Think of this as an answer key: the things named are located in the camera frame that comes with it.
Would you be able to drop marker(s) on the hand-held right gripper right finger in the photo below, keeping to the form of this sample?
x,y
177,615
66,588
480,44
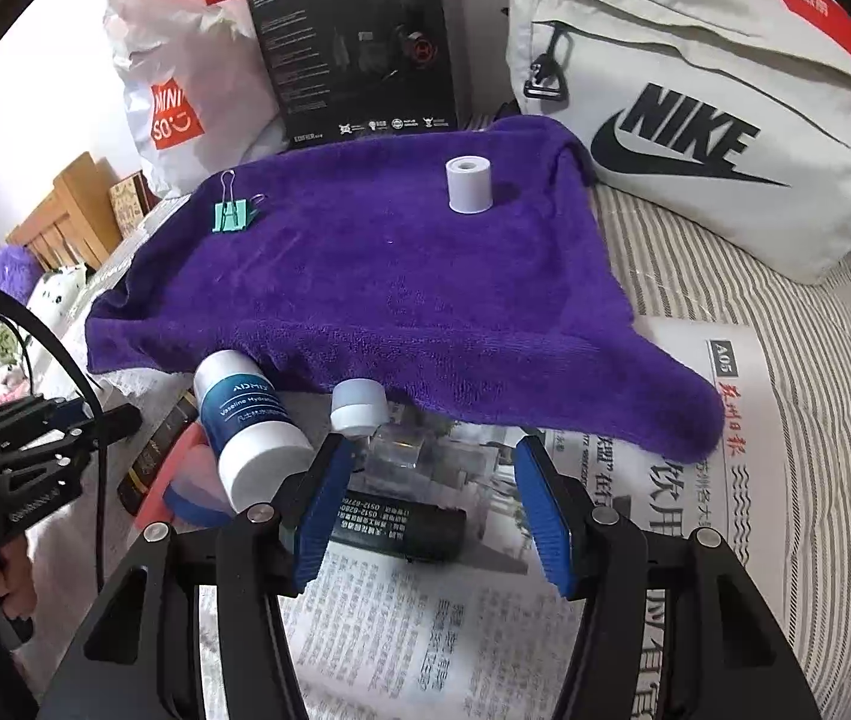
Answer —
x,y
545,521

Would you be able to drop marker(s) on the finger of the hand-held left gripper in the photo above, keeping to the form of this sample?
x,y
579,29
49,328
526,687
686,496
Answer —
x,y
35,416
95,431

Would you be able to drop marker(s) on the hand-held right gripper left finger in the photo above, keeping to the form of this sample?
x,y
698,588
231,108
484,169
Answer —
x,y
316,517

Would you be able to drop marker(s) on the black and gold tube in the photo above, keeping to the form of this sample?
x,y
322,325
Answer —
x,y
151,457

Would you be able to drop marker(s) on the black lighter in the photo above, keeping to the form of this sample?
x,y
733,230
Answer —
x,y
395,529

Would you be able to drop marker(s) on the pink tube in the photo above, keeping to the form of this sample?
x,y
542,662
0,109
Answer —
x,y
174,463

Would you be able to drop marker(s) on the small translucent white box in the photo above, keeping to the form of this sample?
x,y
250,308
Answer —
x,y
395,457

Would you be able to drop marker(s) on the blue and white lotion bottle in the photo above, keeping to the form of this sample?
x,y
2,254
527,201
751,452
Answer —
x,y
245,427

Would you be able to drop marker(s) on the white plush toy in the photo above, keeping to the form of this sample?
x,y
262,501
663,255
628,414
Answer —
x,y
58,292

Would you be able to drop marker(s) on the purple plush toy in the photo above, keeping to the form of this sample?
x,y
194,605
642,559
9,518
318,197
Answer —
x,y
13,274

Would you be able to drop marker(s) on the newspaper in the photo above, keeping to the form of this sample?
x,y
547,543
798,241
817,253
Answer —
x,y
433,630

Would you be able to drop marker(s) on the wooden headboard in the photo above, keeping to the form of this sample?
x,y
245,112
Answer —
x,y
73,202

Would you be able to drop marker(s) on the brown patterned box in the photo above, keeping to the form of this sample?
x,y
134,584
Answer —
x,y
131,202

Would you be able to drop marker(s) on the purple towel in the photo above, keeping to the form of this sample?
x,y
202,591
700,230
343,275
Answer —
x,y
395,277

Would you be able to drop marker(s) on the green binder clip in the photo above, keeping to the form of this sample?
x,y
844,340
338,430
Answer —
x,y
230,216

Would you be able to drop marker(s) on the striped bed sheet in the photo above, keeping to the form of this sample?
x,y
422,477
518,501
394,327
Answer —
x,y
807,427

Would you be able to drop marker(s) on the white tape roll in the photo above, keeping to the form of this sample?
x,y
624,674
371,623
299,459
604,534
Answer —
x,y
470,191

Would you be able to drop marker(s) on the white plastic shopping bag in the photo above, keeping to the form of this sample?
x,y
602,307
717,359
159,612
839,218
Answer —
x,y
170,52

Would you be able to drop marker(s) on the black headphone box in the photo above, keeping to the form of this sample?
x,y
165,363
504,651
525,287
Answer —
x,y
335,52

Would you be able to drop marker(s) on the white canvas bag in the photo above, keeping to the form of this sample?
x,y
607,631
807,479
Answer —
x,y
695,52

